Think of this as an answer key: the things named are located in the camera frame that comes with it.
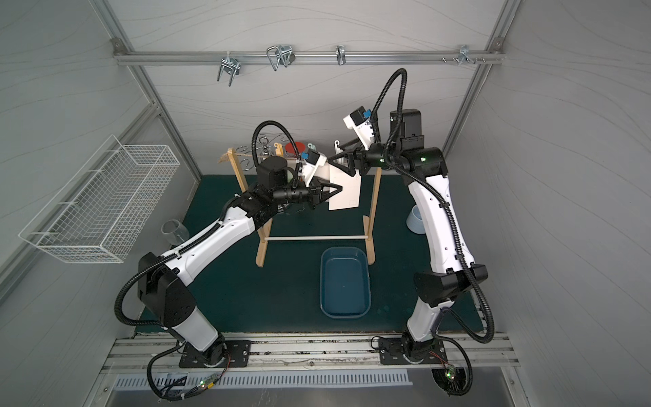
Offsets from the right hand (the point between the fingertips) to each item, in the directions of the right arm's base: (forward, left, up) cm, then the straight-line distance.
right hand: (335, 153), depth 65 cm
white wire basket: (-15, +64, -11) cm, 67 cm away
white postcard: (-4, -4, -12) cm, 14 cm away
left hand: (-5, -1, -8) cm, 10 cm away
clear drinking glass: (-7, +56, -30) cm, 64 cm away
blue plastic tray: (-18, -4, -45) cm, 48 cm away
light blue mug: (+7, -30, -39) cm, 50 cm away
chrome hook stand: (+20, +28, -15) cm, 37 cm away
